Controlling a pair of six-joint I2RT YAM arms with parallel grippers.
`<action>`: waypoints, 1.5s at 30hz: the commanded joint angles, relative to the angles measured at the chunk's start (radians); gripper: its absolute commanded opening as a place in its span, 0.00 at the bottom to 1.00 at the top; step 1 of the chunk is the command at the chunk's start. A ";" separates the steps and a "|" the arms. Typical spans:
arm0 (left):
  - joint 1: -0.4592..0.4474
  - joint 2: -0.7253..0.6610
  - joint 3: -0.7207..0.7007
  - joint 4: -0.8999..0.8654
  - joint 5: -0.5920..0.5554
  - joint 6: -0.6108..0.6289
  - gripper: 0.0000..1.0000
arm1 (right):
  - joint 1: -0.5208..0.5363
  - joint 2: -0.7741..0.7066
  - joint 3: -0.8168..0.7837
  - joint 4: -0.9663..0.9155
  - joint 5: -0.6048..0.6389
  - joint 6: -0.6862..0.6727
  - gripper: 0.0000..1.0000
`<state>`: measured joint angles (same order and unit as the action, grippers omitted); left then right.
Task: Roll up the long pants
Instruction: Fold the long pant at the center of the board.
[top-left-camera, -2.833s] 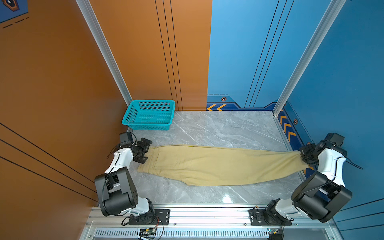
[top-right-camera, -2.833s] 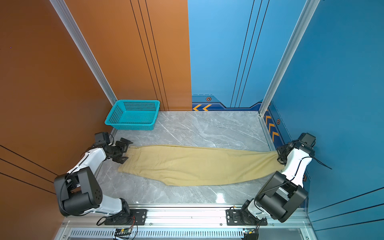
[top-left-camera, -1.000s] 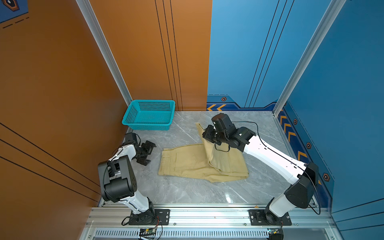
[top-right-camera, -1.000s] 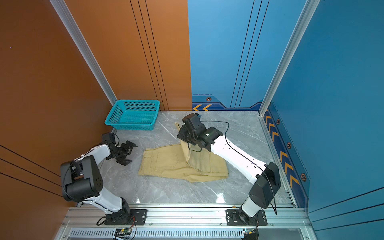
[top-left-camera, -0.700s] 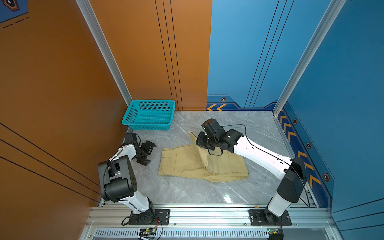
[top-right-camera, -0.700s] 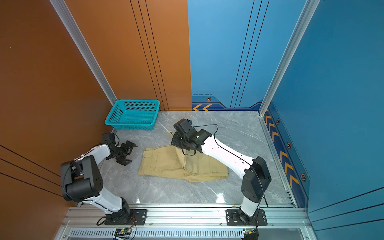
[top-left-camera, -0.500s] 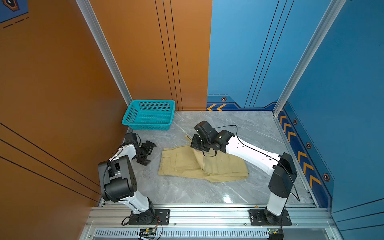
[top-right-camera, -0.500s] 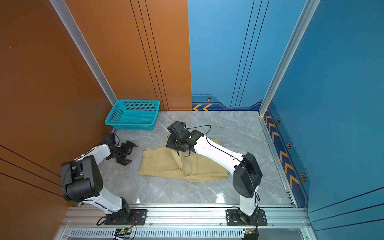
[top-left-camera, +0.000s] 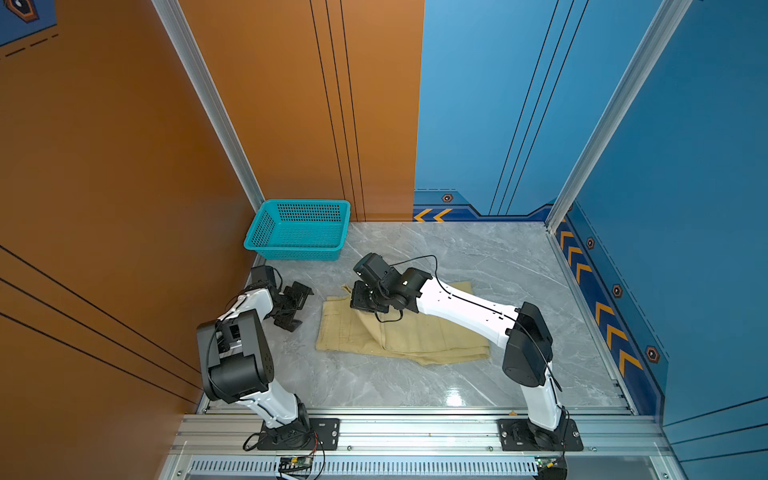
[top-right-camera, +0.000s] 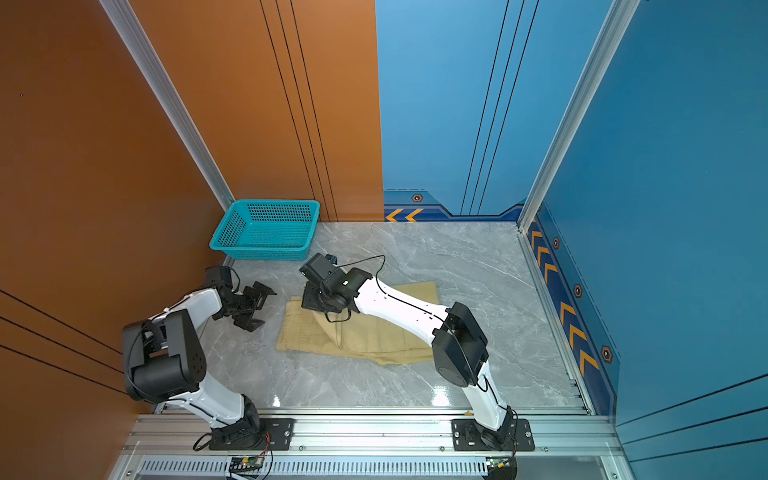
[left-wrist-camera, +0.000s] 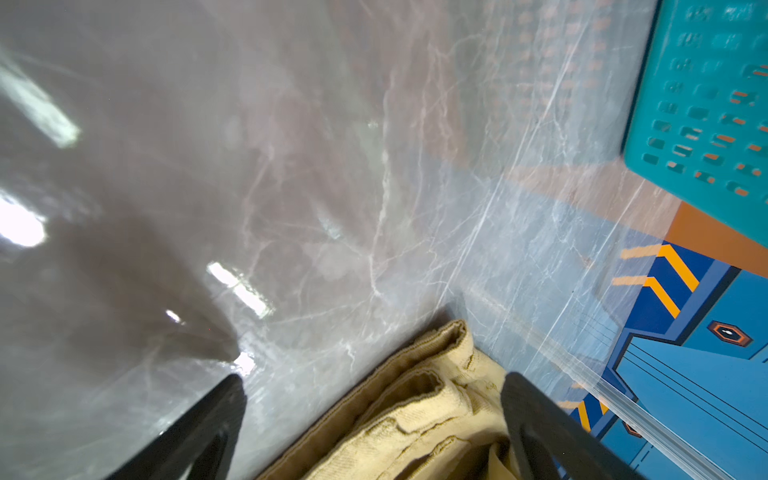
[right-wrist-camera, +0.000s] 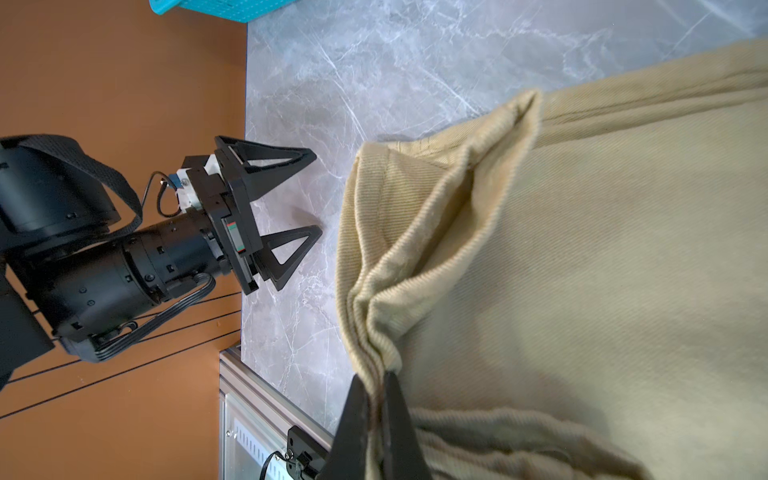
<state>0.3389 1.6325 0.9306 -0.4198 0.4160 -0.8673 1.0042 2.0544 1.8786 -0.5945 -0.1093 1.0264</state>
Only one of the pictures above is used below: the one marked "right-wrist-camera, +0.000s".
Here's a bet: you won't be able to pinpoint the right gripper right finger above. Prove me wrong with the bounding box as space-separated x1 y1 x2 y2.
381 371 432 480

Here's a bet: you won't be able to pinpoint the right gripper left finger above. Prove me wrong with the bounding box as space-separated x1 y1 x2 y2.
318 375 370 480

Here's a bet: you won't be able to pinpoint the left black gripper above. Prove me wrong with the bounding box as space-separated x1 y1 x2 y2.
182 135 324 296

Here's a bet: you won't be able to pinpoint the khaki long pants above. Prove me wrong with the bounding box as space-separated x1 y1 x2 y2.
336 39 767 479

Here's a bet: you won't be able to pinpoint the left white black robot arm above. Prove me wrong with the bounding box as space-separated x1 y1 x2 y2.
1 134 322 381

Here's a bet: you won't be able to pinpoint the teal plastic basket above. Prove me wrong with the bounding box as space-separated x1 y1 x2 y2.
149 0 293 23

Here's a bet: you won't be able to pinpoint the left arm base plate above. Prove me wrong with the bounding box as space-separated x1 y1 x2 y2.
286 425 332 480

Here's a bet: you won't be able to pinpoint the aluminium front rail frame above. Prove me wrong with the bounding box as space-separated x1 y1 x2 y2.
218 346 323 479

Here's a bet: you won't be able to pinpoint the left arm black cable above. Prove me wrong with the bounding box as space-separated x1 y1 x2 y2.
141 170 182 220

